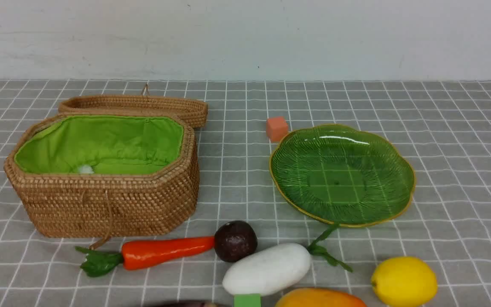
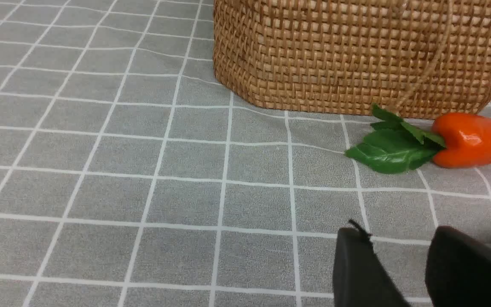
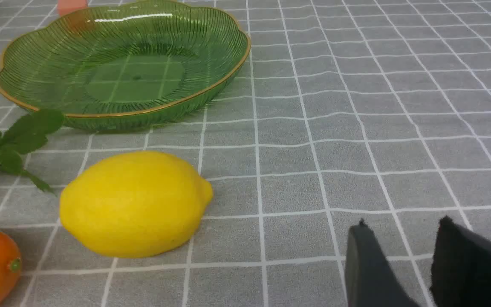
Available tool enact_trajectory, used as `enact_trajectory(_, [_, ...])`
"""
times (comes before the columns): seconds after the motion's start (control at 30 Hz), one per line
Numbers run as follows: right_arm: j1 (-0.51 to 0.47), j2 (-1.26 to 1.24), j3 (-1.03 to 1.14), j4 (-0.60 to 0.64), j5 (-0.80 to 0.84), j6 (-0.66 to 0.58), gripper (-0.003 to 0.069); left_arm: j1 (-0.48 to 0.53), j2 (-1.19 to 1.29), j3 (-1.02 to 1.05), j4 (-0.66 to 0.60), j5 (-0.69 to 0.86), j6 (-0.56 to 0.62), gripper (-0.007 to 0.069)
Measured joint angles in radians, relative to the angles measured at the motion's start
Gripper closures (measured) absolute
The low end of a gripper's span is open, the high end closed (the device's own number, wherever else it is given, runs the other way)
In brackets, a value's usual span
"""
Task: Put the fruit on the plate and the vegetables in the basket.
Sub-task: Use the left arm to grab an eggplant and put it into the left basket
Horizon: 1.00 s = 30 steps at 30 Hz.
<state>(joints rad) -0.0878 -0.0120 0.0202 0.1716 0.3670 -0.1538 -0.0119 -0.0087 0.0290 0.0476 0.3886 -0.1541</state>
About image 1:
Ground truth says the dark purple passion fruit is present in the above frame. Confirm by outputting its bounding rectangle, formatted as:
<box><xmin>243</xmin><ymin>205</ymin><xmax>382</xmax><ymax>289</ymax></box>
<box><xmin>214</xmin><ymin>221</ymin><xmax>258</xmax><ymax>263</ymax></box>

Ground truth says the white toy radish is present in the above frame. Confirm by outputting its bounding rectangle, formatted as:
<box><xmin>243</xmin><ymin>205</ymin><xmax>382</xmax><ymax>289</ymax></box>
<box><xmin>222</xmin><ymin>225</ymin><xmax>353</xmax><ymax>297</ymax></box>

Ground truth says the orange toy mango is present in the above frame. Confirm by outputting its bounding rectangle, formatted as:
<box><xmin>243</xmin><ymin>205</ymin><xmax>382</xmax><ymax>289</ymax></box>
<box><xmin>275</xmin><ymin>288</ymin><xmax>366</xmax><ymax>307</ymax></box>

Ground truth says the orange toy carrot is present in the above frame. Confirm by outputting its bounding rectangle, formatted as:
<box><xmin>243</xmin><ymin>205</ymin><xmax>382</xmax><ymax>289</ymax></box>
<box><xmin>75</xmin><ymin>236</ymin><xmax>215</xmax><ymax>278</ymax></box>

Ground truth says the yellow toy lemon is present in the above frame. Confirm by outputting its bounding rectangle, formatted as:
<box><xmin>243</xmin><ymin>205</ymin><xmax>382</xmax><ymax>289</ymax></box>
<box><xmin>371</xmin><ymin>257</ymin><xmax>438</xmax><ymax>307</ymax></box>

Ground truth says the orange foam cube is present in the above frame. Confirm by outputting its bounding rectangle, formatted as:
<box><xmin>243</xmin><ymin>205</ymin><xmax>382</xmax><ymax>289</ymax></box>
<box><xmin>266</xmin><ymin>116</ymin><xmax>289</xmax><ymax>142</ymax></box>

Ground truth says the woven wicker basket lid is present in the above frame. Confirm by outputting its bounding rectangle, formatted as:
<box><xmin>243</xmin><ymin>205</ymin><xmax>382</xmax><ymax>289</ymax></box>
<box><xmin>58</xmin><ymin>84</ymin><xmax>208</xmax><ymax>128</ymax></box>

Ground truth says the green leaf-shaped glass plate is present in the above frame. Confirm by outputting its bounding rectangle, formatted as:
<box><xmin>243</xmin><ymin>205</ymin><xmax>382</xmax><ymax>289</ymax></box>
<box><xmin>269</xmin><ymin>124</ymin><xmax>416</xmax><ymax>228</ymax></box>

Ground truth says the woven wicker basket green lining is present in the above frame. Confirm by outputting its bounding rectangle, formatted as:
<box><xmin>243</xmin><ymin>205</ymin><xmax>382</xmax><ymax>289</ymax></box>
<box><xmin>3</xmin><ymin>113</ymin><xmax>199</xmax><ymax>247</ymax></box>

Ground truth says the green foam cube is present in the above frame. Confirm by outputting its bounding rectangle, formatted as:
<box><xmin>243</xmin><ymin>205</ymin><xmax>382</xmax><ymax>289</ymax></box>
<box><xmin>233</xmin><ymin>293</ymin><xmax>261</xmax><ymax>307</ymax></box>

